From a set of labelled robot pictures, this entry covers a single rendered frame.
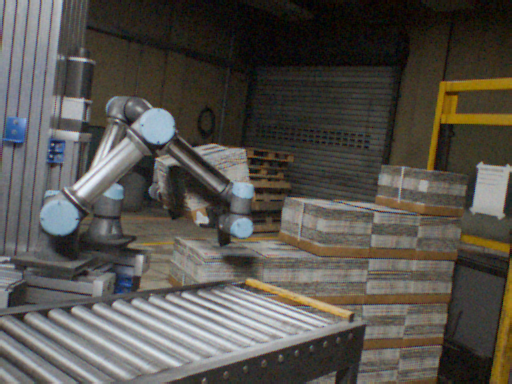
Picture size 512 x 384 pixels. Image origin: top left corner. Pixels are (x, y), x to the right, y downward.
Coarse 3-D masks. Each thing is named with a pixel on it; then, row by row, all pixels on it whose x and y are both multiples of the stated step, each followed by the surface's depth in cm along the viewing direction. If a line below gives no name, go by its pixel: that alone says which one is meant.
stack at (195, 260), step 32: (192, 256) 240; (224, 256) 233; (256, 256) 240; (288, 256) 248; (320, 256) 260; (256, 288) 242; (288, 288) 250; (320, 288) 258; (352, 288) 267; (384, 288) 277; (384, 320) 280; (384, 352) 282
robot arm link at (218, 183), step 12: (168, 144) 197; (180, 144) 200; (180, 156) 200; (192, 156) 201; (192, 168) 202; (204, 168) 203; (204, 180) 204; (216, 180) 205; (228, 180) 207; (216, 192) 207
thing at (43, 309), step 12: (168, 288) 180; (180, 288) 182; (192, 288) 183; (204, 288) 186; (240, 288) 200; (72, 300) 154; (84, 300) 155; (96, 300) 157; (108, 300) 158; (0, 312) 137; (12, 312) 138; (24, 312) 140; (48, 312) 145
